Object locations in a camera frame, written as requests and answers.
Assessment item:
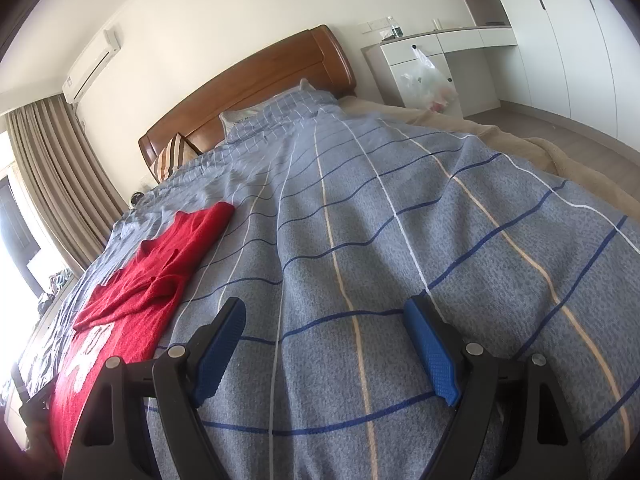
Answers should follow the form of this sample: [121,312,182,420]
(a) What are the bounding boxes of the white plastic bag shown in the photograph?
[400,45,458,113]

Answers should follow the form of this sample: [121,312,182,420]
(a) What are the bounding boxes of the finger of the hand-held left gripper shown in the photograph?
[11,365,58,428]

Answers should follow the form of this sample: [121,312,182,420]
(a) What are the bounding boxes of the pile of clothes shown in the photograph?
[37,267,83,306]

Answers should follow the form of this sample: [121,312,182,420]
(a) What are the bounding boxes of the blue checked duvet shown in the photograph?
[10,87,633,480]

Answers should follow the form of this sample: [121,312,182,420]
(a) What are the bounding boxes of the white windowsill cabinet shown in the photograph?
[35,280,83,333]

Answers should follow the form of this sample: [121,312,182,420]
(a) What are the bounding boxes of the beige blanket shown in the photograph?
[340,97,640,221]

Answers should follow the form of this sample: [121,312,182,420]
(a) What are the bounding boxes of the beige curtain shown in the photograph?
[5,96,131,273]

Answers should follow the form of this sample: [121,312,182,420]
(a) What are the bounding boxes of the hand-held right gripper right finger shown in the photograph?
[404,296,588,480]

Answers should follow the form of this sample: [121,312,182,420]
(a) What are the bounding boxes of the white wardrobe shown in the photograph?
[452,0,640,146]

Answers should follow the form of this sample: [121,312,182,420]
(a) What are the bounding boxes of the white air conditioner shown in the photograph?
[62,27,122,106]

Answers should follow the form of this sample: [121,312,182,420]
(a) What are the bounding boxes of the striped pillow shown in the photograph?
[155,132,203,183]

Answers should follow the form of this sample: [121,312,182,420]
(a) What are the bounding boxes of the window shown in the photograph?
[0,130,66,301]

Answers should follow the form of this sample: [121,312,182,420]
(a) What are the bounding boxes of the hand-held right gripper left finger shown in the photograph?
[62,297,247,480]

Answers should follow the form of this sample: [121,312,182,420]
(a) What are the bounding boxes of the red knit sweater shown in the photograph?
[47,201,236,466]

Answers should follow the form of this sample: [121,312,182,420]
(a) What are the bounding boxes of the white desk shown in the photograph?
[361,25,518,118]

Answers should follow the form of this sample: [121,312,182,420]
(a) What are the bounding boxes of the wooden headboard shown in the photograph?
[138,24,357,183]

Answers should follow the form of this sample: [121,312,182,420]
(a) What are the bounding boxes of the grey pillow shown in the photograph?
[219,79,321,143]

